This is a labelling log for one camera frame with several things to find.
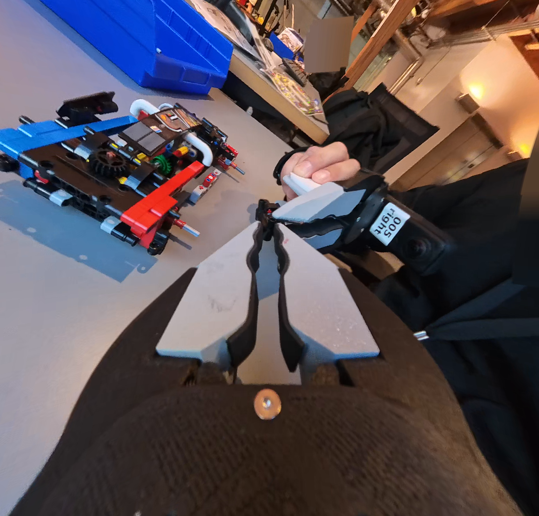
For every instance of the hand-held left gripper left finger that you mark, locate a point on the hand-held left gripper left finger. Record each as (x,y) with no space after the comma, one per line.
(206,309)

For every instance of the person's right forearm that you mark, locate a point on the person's right forearm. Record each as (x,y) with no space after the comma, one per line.
(463,212)

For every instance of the cluttered grey table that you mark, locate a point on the cluttered grey table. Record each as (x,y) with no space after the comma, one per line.
(278,107)

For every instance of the person's right hand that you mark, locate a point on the person's right hand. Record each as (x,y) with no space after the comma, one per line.
(324,162)

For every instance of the wall lamp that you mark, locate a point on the wall lamp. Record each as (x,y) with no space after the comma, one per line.
(469,97)

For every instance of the small black connector piece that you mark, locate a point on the small black connector piece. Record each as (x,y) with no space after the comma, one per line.
(266,217)

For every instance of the toy brick car assembly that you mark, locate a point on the toy brick car assembly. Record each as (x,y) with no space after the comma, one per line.
(105,166)

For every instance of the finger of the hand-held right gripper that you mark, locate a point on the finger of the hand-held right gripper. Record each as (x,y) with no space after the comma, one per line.
(328,240)
(320,202)

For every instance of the grey desk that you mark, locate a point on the grey desk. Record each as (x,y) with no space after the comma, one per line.
(63,314)

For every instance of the blue storage bin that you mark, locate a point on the blue storage bin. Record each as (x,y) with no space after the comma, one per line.
(126,27)

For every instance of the colourful printed sheet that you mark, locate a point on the colourful printed sheet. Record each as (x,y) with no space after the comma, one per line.
(294,93)

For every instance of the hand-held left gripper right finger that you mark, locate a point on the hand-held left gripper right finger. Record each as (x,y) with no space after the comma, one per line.
(328,309)

